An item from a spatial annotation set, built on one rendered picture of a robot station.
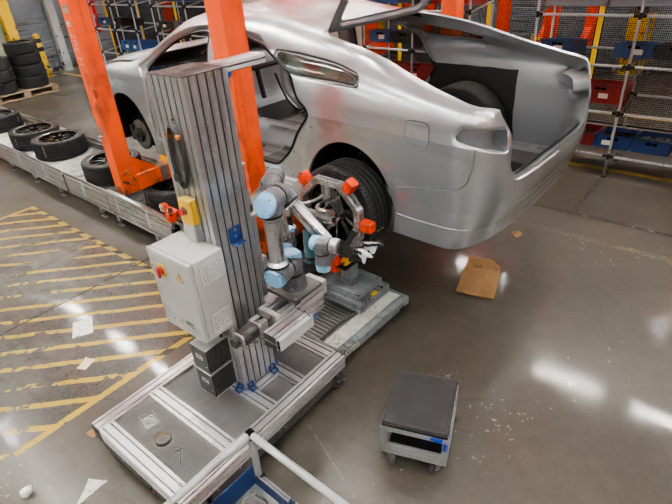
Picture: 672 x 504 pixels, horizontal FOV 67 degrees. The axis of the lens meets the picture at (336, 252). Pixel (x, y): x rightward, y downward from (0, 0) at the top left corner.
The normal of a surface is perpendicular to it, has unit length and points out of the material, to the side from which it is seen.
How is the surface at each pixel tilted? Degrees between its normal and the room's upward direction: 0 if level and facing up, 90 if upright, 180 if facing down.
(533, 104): 90
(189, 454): 0
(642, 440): 0
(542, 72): 69
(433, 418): 0
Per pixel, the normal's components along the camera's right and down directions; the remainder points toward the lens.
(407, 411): -0.06, -0.85
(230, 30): 0.76, 0.29
